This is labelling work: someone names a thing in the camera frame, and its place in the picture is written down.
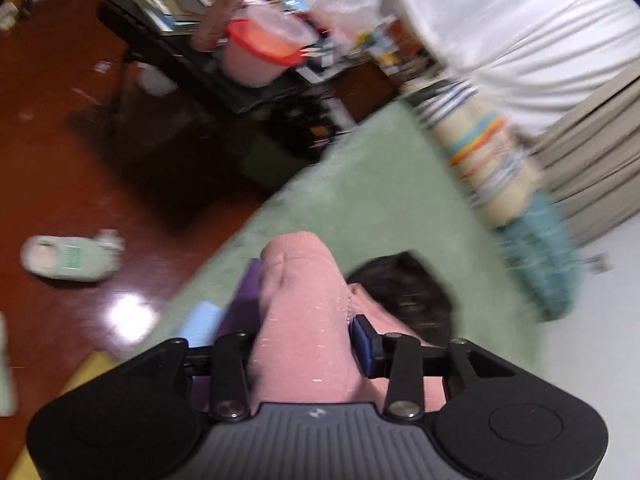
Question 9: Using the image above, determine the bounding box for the stack of books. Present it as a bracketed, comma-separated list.
[132, 0, 212, 36]

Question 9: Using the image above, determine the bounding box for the pink bucket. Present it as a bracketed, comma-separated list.
[220, 2, 318, 88]

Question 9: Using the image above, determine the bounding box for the light blue cloth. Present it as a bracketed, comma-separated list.
[180, 302, 224, 349]

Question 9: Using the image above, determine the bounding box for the white plastic bag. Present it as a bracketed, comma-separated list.
[312, 0, 384, 46]

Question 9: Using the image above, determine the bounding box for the yellow mat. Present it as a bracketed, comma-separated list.
[0, 350, 122, 480]

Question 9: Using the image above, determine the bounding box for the wooden nightstand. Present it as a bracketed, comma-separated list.
[345, 60, 417, 122]

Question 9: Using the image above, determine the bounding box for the teal floral quilt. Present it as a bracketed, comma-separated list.
[495, 192, 583, 322]

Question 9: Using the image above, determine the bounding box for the black cat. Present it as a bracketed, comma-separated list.
[346, 251, 458, 346]

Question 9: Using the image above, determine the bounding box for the pink sweater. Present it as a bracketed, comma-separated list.
[247, 231, 448, 406]

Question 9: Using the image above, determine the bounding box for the purple cloth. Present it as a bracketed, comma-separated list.
[190, 259, 266, 411]

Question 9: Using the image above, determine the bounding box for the pink vase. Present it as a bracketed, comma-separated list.
[192, 0, 247, 53]

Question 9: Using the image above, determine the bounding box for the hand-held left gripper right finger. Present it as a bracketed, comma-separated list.
[349, 313, 519, 420]

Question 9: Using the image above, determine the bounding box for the black bag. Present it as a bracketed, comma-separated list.
[272, 97, 337, 162]

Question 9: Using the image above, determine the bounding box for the green white slipper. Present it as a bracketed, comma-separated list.
[21, 230, 126, 283]
[0, 312, 19, 417]

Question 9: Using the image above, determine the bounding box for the wide beige curtain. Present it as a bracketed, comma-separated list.
[520, 67, 640, 246]

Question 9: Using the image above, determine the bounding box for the black folding table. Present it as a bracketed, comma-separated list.
[97, 0, 351, 142]

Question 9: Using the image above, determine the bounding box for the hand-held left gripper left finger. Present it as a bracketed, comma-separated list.
[120, 332, 257, 422]

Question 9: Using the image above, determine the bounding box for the bed with green sheet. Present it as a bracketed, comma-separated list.
[155, 100, 551, 391]

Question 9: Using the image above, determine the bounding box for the plaid quilt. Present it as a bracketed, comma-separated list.
[402, 80, 546, 228]

